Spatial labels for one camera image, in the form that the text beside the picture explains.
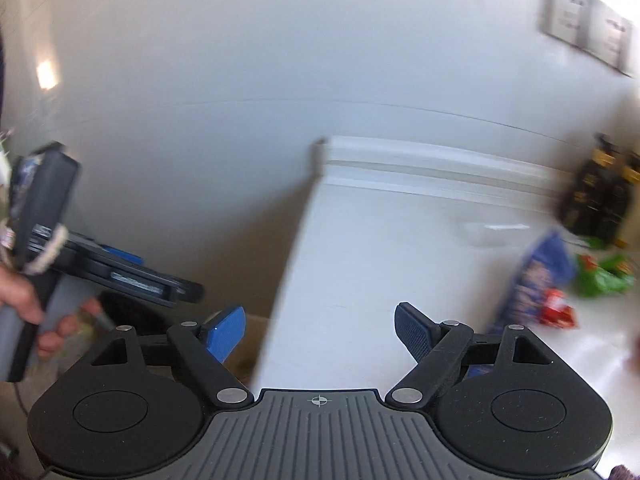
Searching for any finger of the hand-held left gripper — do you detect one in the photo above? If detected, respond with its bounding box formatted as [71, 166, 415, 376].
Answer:
[99, 244, 144, 266]
[171, 279, 206, 307]

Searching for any blue snack packet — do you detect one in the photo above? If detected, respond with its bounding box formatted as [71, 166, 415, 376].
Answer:
[467, 230, 577, 380]

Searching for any dark bottle gold collar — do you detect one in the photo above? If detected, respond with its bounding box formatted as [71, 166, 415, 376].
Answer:
[558, 132, 612, 237]
[602, 150, 640, 249]

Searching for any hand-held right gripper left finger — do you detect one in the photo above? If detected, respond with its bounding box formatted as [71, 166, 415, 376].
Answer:
[80, 306, 254, 409]

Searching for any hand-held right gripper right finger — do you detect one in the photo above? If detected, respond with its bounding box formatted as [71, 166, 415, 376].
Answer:
[386, 301, 556, 409]

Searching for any red snack packet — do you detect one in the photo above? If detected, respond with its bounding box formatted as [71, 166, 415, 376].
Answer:
[539, 287, 577, 329]

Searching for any green snack packet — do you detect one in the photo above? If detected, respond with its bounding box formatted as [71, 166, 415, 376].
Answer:
[572, 253, 637, 299]

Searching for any person's left hand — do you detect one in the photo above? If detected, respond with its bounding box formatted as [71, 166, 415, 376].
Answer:
[0, 265, 104, 361]

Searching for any beige plastic waste bin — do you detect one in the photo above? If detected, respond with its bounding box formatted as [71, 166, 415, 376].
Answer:
[220, 312, 274, 387]

